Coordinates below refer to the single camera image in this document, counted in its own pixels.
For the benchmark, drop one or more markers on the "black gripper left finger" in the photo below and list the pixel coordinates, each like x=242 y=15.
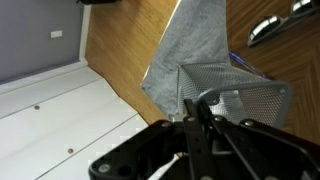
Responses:
x=150 y=150

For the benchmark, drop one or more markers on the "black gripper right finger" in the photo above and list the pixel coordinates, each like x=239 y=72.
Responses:
x=266 y=153

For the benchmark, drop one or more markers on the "dark wooden table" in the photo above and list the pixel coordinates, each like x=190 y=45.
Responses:
x=293 y=63

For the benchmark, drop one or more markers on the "blue pen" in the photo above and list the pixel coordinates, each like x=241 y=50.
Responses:
x=243 y=61

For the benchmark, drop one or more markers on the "white closet doors with knobs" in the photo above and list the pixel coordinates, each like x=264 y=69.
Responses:
x=50 y=133

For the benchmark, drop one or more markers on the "dark sunglasses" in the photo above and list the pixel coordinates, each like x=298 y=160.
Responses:
x=266 y=28

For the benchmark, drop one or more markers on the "white wall outlet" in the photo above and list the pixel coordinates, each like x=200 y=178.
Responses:
x=56 y=34

